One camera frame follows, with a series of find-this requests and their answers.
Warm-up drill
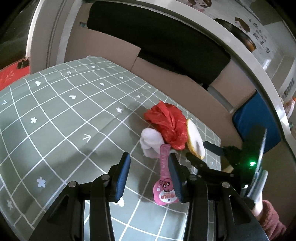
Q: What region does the grey kitchen countertop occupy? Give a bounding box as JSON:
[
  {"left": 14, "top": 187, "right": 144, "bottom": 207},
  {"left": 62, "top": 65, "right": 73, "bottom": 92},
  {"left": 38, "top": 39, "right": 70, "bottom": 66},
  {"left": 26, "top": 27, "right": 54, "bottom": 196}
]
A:
[{"left": 85, "top": 1, "right": 295, "bottom": 147}]

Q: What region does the red plastic bag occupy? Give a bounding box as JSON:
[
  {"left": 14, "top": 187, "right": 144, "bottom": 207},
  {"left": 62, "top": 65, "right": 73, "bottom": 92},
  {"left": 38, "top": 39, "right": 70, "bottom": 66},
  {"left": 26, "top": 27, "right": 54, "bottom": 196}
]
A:
[{"left": 144, "top": 101, "right": 188, "bottom": 151}]

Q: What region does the black hanging towel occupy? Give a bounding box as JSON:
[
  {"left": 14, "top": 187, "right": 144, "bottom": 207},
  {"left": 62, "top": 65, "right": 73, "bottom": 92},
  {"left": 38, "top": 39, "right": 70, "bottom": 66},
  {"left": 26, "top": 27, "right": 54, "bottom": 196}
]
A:
[{"left": 87, "top": 1, "right": 231, "bottom": 88}]

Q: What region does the white tissue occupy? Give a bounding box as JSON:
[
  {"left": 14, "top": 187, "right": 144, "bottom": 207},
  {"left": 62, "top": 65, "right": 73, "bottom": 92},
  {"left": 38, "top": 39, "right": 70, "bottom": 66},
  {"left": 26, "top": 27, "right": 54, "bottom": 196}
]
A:
[{"left": 139, "top": 128, "right": 164, "bottom": 159}]

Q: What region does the blue hanging towel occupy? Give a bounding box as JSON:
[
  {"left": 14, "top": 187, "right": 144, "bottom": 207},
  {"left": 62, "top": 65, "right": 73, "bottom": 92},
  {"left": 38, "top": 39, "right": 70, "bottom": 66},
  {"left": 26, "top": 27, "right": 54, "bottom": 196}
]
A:
[{"left": 232, "top": 92, "right": 281, "bottom": 153}]

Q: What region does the round white yellow pad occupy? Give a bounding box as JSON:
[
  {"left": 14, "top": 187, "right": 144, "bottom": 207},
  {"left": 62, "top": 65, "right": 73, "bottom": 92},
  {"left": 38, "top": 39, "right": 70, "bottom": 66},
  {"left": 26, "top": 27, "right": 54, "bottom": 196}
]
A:
[{"left": 186, "top": 119, "right": 205, "bottom": 160}]

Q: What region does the red orange-capped bottle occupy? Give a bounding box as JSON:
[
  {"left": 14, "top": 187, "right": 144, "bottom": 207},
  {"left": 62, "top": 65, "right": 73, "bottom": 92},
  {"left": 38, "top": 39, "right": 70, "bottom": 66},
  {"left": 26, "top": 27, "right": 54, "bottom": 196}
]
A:
[{"left": 283, "top": 97, "right": 296, "bottom": 119}]

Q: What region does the red floor mat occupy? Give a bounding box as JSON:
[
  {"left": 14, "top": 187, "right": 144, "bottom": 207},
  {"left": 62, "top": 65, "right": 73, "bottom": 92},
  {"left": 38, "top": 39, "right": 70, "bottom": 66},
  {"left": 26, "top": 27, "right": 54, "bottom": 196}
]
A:
[{"left": 0, "top": 62, "right": 30, "bottom": 90}]

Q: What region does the person right hand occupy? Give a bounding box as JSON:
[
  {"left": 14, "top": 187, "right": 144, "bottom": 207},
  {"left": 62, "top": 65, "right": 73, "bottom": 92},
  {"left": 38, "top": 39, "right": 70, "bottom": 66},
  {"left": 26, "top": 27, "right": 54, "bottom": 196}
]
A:
[{"left": 251, "top": 199, "right": 263, "bottom": 221}]

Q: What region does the green grid tablecloth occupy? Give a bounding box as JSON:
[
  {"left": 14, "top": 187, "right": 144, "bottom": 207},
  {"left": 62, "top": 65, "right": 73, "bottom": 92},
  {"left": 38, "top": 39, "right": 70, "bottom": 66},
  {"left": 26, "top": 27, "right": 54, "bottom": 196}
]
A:
[{"left": 0, "top": 55, "right": 222, "bottom": 241}]

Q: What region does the dark red sleeve forearm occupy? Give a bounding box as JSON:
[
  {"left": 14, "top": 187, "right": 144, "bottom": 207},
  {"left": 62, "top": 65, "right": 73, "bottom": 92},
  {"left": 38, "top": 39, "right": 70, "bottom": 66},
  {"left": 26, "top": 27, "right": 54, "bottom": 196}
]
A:
[{"left": 259, "top": 200, "right": 287, "bottom": 240}]

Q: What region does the black wok with wooden handle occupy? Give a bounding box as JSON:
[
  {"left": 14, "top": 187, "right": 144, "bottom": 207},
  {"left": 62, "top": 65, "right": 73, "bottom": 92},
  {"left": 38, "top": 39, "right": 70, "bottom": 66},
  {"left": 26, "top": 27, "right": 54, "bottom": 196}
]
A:
[{"left": 214, "top": 19, "right": 256, "bottom": 53}]

